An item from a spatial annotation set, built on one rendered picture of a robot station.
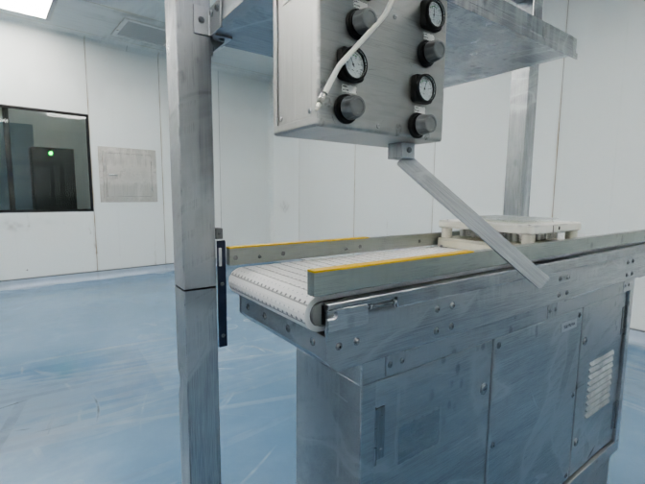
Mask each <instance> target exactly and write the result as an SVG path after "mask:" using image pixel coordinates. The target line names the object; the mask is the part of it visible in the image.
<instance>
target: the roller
mask: <svg viewBox="0 0 645 484"><path fill-rule="evenodd" d="M324 303H325V302H323V301H321V302H317V303H315V304H314V305H313V307H312V308H311V311H310V321H311V323H312V324H313V325H314V326H318V327H323V326H325V309H324V308H323V304H324Z"/></svg>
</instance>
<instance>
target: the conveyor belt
mask: <svg viewBox="0 0 645 484"><path fill-rule="evenodd" d="M640 243H645V240H644V241H638V242H633V243H628V244H622V245H616V246H610V247H605V248H599V249H594V250H588V251H582V252H576V253H571V254H561V255H555V256H549V257H544V258H538V259H532V260H531V261H532V262H533V263H535V262H540V261H545V260H550V259H556V258H561V257H567V256H571V255H577V254H587V253H593V252H598V251H603V250H608V249H614V248H619V247H625V246H630V245H635V244H640ZM458 251H465V250H461V249H454V248H441V247H429V248H420V249H411V250H402V251H392V252H384V253H374V254H357V255H347V256H338V257H329V258H320V259H310V260H302V261H292V262H283V263H274V264H265V265H255V266H247V267H239V268H237V269H235V270H234V271H233V272H232V273H231V274H230V276H229V279H228V285H229V288H230V289H231V290H232V291H233V292H234V293H236V294H238V295H240V296H242V297H244V298H246V299H248V300H250V301H253V302H255V303H258V304H260V305H262V306H264V307H266V308H268V309H270V310H272V311H273V312H275V313H277V314H279V315H281V316H283V317H285V318H287V319H289V320H291V321H293V322H295V323H297V324H299V325H301V326H303V327H306V328H308V329H310V330H312V331H315V332H320V331H324V330H325V326H323V327H318V326H314V325H313V324H312V323H311V321H310V311H311V308H312V307H313V305H314V304H315V303H318V302H321V301H327V300H332V299H338V298H343V297H348V296H354V295H359V294H365V293H369V292H375V291H380V290H386V289H391V288H396V287H401V286H407V285H412V284H418V283H423V282H428V281H434V280H439V279H445V278H455V277H459V276H465V275H470V274H476V273H481V272H486V271H491V270H497V269H502V268H508V267H513V266H512V265H510V264H504V265H498V266H493V267H488V268H482V269H476V270H470V271H465V272H460V273H454V274H448V275H442V276H436V277H431V278H421V279H415V280H409V281H403V282H399V283H393V284H387V285H381V286H375V287H370V288H365V289H359V290H353V291H347V292H342V293H336V294H331V295H325V296H319V297H312V296H309V295H307V269H315V268H322V267H330V266H339V265H347V264H354V263H362V262H371V261H378V260H386V259H394V258H402V257H410V256H418V255H427V254H441V253H449V252H458Z"/></svg>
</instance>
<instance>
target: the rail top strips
mask: <svg viewBox="0 0 645 484"><path fill-rule="evenodd" d="M366 238H369V237H366V236H363V237H349V238H336V239H323V240H309V241H296V242H282V243H269V244H255V245H242V246H228V247H226V248H227V249H238V248H250V247H264V246H276V245H289V244H301V243H315V242H327V241H340V240H352V239H366ZM471 253H474V251H468V250H465V251H458V252H449V253H441V254H427V255H418V256H410V257H402V258H394V259H386V260H378V261H371V262H362V263H354V264H347V265H339V266H330V267H322V268H315V269H307V272H310V273H314V274H316V273H322V272H330V271H338V270H345V269H352V268H360V267H368V266H374V265H382V264H390V263H397V262H404V261H412V260H420V259H426V258H434V257H442V256H450V255H456V254H471Z"/></svg>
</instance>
